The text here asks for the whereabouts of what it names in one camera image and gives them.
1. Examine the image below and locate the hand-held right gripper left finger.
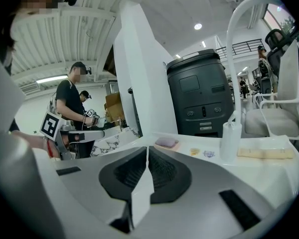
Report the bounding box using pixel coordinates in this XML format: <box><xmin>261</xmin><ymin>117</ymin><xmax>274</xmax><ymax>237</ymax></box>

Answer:
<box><xmin>51</xmin><ymin>145</ymin><xmax>149</xmax><ymax>235</ymax></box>

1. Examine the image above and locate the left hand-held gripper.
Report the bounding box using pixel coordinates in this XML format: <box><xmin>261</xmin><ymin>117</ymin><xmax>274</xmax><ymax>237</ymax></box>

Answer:
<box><xmin>39</xmin><ymin>111</ymin><xmax>106</xmax><ymax>161</ymax></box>

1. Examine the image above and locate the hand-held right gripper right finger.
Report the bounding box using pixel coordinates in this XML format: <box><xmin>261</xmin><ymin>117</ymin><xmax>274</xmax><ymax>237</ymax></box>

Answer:
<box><xmin>148</xmin><ymin>145</ymin><xmax>279</xmax><ymax>233</ymax></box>

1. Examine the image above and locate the pink soap dish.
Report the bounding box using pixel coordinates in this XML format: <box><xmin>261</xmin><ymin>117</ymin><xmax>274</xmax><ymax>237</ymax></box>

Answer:
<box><xmin>153</xmin><ymin>137</ymin><xmax>182</xmax><ymax>151</ymax></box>

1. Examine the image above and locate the white sink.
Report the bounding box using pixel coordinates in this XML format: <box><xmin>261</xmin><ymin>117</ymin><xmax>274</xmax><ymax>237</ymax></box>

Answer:
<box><xmin>49</xmin><ymin>132</ymin><xmax>299</xmax><ymax>209</ymax></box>

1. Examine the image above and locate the person's left forearm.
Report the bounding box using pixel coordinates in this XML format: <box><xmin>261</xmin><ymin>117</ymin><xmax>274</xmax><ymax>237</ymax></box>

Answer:
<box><xmin>11</xmin><ymin>130</ymin><xmax>52</xmax><ymax>157</ymax></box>

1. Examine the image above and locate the purple soap bar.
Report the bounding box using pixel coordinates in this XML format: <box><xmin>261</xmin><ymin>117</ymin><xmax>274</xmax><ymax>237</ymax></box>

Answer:
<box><xmin>155</xmin><ymin>136</ymin><xmax>179</xmax><ymax>148</ymax></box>

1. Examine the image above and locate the marble counter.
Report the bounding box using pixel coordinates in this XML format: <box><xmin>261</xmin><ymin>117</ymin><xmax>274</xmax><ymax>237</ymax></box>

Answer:
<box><xmin>90</xmin><ymin>124</ymin><xmax>141</xmax><ymax>157</ymax></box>

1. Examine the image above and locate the stack of cardboard boxes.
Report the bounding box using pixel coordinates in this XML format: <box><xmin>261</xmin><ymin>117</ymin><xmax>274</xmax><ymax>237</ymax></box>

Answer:
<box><xmin>103</xmin><ymin>92</ymin><xmax>126</xmax><ymax>123</ymax></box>

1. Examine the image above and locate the white curved faucet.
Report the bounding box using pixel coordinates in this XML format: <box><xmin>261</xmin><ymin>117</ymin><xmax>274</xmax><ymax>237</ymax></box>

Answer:
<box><xmin>218</xmin><ymin>0</ymin><xmax>286</xmax><ymax>163</ymax></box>

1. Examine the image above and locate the beige folded cloth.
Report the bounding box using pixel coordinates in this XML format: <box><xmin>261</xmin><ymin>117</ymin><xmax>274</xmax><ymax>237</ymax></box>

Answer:
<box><xmin>236</xmin><ymin>147</ymin><xmax>295</xmax><ymax>160</ymax></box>

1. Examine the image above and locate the long tube ceiling light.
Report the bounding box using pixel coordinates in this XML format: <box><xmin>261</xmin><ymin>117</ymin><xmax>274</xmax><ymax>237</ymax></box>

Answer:
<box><xmin>35</xmin><ymin>74</ymin><xmax>68</xmax><ymax>85</ymax></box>

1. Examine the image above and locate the white partition panel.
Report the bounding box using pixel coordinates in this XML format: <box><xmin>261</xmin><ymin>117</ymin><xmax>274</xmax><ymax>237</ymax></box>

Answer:
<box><xmin>113</xmin><ymin>1</ymin><xmax>179</xmax><ymax>139</ymax></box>

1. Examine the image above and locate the large black machine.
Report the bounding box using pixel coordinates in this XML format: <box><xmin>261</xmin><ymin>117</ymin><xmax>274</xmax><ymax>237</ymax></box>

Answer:
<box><xmin>165</xmin><ymin>48</ymin><xmax>235</xmax><ymax>138</ymax></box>

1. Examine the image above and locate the white office chair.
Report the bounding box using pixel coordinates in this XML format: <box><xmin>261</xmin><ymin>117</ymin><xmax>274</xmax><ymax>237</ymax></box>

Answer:
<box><xmin>243</xmin><ymin>38</ymin><xmax>299</xmax><ymax>141</ymax></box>

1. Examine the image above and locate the black railing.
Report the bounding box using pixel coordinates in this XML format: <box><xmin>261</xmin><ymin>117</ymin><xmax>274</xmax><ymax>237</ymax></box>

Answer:
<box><xmin>215</xmin><ymin>38</ymin><xmax>265</xmax><ymax>57</ymax></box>

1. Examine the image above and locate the black mesh office chair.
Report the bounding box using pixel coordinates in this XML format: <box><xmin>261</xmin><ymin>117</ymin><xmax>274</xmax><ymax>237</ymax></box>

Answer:
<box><xmin>260</xmin><ymin>28</ymin><xmax>295</xmax><ymax>96</ymax></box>

